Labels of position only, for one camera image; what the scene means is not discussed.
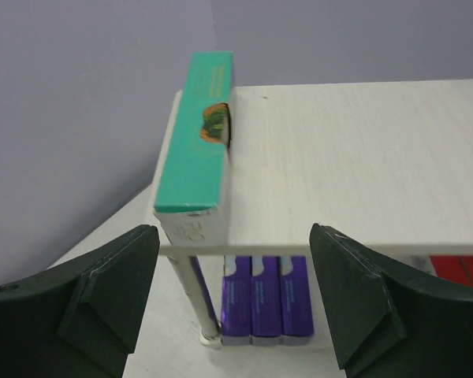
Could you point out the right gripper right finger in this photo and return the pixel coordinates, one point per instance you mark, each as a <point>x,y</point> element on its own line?
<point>388,319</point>

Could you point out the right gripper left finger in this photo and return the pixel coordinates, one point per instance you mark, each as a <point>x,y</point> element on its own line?
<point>81,318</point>

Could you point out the red toothpaste box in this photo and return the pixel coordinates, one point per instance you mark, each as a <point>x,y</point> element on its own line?
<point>458,269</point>

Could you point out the purple toothpaste box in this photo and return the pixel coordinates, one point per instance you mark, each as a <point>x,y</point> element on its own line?
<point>266,318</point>
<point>236,301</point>

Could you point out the teal toothpaste box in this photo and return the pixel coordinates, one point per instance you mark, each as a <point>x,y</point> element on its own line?
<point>192,200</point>

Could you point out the white two-tier shelf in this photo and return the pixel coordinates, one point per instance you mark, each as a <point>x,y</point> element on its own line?
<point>388,164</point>

